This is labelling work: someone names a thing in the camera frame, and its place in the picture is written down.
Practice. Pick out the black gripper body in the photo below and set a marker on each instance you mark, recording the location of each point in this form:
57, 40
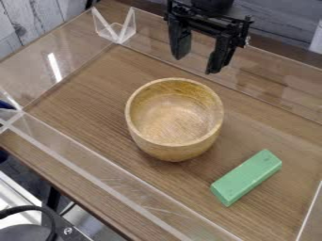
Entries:
211, 17

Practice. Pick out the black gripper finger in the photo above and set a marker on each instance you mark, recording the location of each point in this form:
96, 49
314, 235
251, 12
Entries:
179, 35
221, 54

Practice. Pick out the green rectangular block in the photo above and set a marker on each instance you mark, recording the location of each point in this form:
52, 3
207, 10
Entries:
242, 179

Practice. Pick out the brown wooden bowl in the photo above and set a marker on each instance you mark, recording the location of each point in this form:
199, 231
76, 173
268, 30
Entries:
173, 116

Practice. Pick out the black table leg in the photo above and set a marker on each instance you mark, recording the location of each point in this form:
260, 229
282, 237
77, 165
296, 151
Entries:
53, 199

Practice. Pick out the clear acrylic corner bracket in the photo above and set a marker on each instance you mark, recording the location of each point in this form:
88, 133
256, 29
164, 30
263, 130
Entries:
115, 32

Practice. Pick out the clear acrylic enclosure wall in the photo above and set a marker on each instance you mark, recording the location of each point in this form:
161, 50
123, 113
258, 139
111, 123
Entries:
66, 84

